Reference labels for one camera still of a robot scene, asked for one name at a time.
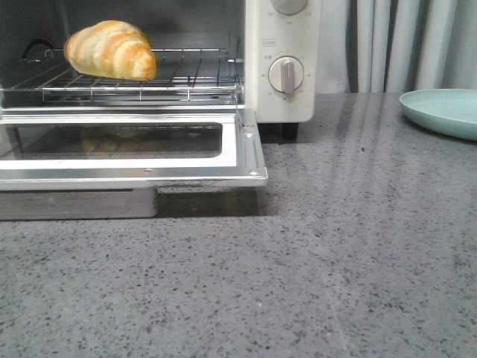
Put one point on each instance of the white glass oven door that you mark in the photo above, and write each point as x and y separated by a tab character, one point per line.
98	163

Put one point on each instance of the striped golden croissant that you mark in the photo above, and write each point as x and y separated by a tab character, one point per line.
112	49

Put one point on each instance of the lower oven timer knob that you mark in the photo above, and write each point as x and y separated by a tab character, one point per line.
286	74

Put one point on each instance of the white toaster oven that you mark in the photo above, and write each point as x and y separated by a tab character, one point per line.
251	30

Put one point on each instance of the upper oven temperature knob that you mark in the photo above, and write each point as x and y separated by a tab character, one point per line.
289	7

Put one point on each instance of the light grey curtain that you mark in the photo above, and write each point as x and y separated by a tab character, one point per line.
396	46

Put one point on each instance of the light green round plate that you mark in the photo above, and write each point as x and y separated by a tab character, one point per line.
451	112

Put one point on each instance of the metal wire oven rack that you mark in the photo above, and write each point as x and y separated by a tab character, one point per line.
183	76

